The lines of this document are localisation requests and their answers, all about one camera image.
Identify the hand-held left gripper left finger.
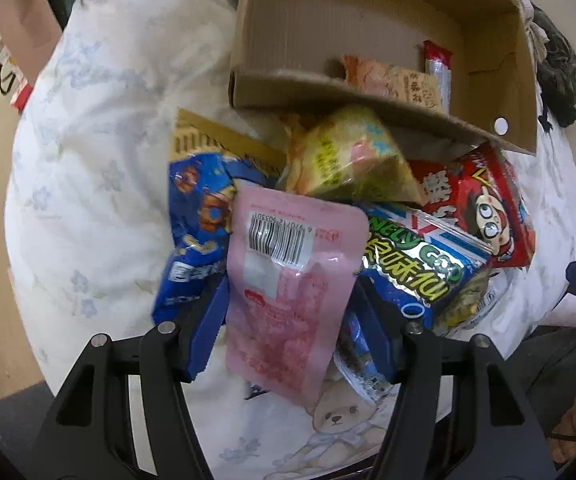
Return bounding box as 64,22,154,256
15,275,231,480

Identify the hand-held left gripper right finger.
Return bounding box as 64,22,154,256
350,277,559,480

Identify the pink snack pouch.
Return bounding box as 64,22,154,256
224,180,371,408

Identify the red cartoon candy bag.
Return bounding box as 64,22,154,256
408,142,539,271

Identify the brown cardboard box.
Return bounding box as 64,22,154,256
228,0,539,156

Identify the light pink cloth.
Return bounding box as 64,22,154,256
543,295,576,331

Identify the blue white cookie pack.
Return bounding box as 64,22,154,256
333,310,404,406

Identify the blue green snack bag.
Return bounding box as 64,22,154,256
355,202,499,331

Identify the clear yellow snack packet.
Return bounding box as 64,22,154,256
433,260,514,336

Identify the blue cookie bag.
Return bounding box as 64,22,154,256
150,152,241,326

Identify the yellow green snack bag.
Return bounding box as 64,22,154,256
280,105,424,206

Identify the gold snack packet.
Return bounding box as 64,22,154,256
168,107,289,181

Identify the dark cloth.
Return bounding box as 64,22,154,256
530,2,576,128

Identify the white floral bed sheet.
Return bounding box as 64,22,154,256
3,0,576,480

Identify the red silver snack bar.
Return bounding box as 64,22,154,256
422,40,455,113

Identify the orange snack packet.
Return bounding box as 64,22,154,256
342,55,444,111

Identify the large cardboard carton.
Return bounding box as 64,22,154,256
0,0,64,86

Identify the black cable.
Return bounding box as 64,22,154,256
0,62,19,96

